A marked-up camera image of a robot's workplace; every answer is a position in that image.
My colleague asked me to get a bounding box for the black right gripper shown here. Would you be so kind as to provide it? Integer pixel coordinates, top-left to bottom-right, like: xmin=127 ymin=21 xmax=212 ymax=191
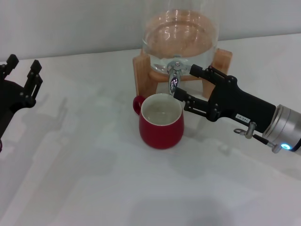
xmin=173 ymin=64 xmax=277 ymax=133

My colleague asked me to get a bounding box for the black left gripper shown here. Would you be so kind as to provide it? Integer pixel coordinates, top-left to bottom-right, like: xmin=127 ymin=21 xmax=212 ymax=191
xmin=0 ymin=54 xmax=43 ymax=141

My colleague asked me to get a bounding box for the red ceramic cup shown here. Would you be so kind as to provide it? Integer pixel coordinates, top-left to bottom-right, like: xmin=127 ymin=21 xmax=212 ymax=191
xmin=133 ymin=93 xmax=185 ymax=150

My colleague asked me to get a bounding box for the chrome faucet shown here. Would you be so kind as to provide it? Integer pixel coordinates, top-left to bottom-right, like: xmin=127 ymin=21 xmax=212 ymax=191
xmin=154 ymin=60 xmax=192 ymax=95

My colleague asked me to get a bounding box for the glass dispenser jar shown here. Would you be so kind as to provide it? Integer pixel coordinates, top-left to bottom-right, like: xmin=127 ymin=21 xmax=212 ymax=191
xmin=142 ymin=0 xmax=221 ymax=75

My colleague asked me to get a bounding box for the wooden dispenser stand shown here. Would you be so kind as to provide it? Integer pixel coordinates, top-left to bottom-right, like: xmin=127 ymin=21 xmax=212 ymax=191
xmin=132 ymin=48 xmax=233 ymax=101

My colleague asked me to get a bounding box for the steel wire lanyard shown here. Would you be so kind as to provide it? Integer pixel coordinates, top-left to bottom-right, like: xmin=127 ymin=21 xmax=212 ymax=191
xmin=233 ymin=122 xmax=282 ymax=153

